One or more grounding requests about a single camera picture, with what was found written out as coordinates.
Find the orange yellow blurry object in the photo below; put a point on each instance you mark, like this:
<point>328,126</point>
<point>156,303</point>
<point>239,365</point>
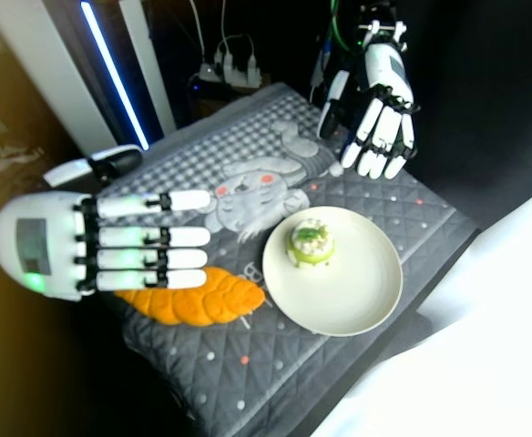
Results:
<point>202,305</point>

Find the cream round plate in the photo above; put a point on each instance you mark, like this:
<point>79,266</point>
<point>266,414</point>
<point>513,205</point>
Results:
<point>357,291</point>

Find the white power strip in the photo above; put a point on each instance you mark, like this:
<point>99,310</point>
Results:
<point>234,75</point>

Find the blue white light strip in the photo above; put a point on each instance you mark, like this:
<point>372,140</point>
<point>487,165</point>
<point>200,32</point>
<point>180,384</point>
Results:
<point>111,73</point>

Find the white blurry panel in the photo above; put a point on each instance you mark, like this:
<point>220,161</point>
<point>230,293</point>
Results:
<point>466,341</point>

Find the grey quilt with bear print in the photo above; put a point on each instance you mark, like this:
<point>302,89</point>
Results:
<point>257,364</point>

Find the white pillar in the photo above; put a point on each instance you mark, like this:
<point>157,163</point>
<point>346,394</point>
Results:
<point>52,68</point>

